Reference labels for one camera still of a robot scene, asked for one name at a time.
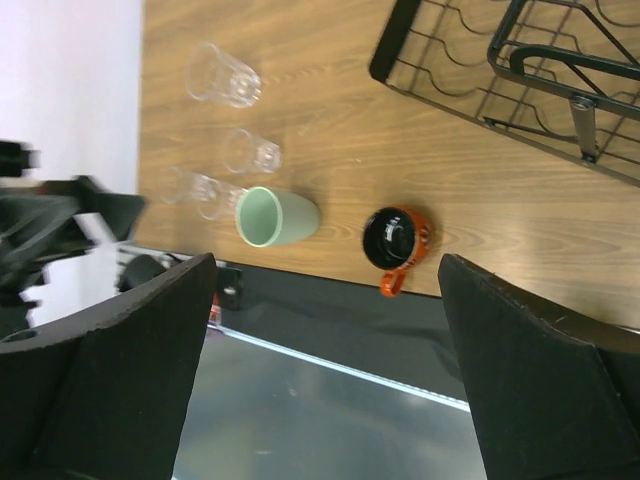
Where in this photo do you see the green plastic cup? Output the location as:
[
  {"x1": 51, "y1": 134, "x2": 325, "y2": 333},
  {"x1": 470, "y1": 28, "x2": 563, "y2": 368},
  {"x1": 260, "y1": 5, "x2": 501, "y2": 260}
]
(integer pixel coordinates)
[{"x1": 235, "y1": 186, "x2": 321, "y2": 248}]

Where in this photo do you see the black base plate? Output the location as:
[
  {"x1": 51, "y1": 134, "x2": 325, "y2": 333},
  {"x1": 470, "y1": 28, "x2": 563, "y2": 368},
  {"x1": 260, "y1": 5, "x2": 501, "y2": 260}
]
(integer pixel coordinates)
[{"x1": 211, "y1": 264, "x2": 469, "y2": 410}]

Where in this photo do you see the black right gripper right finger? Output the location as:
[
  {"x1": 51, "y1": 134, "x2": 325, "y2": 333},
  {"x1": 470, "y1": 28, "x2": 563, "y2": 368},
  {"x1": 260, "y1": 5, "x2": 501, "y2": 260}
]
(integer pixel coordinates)
[{"x1": 438, "y1": 254, "x2": 639, "y2": 479}]

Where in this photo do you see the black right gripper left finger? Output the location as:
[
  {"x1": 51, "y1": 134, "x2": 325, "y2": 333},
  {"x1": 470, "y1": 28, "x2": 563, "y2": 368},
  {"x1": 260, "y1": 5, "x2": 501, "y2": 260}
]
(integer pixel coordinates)
[{"x1": 1, "y1": 253, "x2": 217, "y2": 479}]

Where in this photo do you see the large clear faceted glass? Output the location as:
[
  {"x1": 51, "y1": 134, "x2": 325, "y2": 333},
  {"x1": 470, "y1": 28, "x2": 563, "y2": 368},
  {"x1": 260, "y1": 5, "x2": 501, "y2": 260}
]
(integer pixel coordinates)
[{"x1": 185, "y1": 42, "x2": 262, "y2": 108}]

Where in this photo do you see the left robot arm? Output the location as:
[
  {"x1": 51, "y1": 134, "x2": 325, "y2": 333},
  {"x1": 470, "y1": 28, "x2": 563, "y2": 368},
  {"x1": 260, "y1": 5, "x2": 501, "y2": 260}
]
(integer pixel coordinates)
[{"x1": 1, "y1": 175, "x2": 146, "y2": 308}]

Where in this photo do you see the orange black mug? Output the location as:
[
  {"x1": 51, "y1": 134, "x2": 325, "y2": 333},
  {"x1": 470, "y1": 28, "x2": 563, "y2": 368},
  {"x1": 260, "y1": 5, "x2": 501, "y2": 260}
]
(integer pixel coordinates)
[{"x1": 362, "y1": 205, "x2": 432, "y2": 298}]

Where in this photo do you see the small clear glass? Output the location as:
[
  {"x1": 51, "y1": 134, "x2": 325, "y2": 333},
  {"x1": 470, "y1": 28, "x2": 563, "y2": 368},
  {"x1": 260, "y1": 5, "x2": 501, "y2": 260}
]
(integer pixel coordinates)
[
  {"x1": 194, "y1": 178, "x2": 247, "y2": 220},
  {"x1": 159, "y1": 166, "x2": 218, "y2": 204},
  {"x1": 221, "y1": 128, "x2": 282, "y2": 174}
]

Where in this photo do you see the black wire dish rack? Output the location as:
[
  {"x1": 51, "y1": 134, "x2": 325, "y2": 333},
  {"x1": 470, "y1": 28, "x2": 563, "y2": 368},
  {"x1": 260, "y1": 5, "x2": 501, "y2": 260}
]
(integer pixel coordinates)
[{"x1": 369, "y1": 1, "x2": 639, "y2": 185}]

